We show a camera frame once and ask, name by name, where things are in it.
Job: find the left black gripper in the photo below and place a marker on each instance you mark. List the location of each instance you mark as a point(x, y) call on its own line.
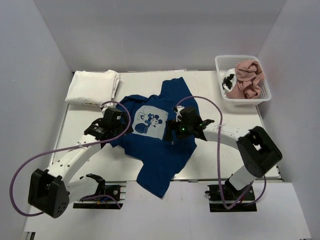
point(126, 120)

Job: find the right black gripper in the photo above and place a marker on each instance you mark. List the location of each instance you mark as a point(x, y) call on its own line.
point(171, 125)

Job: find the blue t shirt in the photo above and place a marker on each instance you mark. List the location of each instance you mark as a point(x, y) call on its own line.
point(161, 159)

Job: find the white black printed t shirt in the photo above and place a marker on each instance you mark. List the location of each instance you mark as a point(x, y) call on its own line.
point(229, 81)

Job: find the pink t shirt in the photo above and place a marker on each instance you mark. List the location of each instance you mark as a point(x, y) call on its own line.
point(249, 74)

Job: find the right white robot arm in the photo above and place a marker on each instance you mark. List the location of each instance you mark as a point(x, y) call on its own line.
point(258, 151)

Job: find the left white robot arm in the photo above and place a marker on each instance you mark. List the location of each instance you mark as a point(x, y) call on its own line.
point(51, 190)

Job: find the folded white t shirt stack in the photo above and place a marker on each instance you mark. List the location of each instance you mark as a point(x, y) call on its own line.
point(93, 88)

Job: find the white plastic basket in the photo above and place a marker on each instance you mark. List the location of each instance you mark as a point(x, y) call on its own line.
point(225, 62)

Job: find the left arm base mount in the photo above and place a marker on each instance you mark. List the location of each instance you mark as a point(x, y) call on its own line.
point(111, 197)

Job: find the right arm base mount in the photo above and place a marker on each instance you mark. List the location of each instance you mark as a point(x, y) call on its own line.
point(242, 205)

